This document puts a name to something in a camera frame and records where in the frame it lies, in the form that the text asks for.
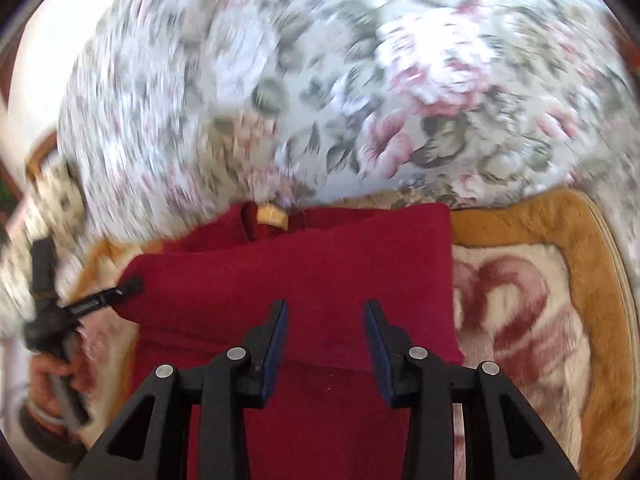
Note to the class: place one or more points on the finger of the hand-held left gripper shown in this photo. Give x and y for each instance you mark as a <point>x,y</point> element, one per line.
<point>102,300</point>

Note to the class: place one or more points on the floral bedsheet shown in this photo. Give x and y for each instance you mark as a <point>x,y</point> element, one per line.
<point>300,60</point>

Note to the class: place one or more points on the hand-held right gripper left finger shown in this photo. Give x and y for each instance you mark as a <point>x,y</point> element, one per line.
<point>275,341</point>

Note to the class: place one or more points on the wooden frame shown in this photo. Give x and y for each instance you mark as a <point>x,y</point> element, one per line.
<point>37,155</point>

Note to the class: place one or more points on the person's left hand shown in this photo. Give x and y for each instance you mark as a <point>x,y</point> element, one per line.
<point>42,377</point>

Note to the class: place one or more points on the orange and cream plush blanket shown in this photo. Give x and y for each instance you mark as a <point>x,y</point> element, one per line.
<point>525,310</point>

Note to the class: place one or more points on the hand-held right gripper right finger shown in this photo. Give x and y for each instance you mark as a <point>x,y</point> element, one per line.
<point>378,346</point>

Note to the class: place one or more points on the person's left forearm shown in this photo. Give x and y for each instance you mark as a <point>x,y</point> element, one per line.
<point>42,435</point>

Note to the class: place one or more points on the dark red fleece garment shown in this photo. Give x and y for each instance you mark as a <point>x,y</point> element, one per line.
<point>300,270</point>

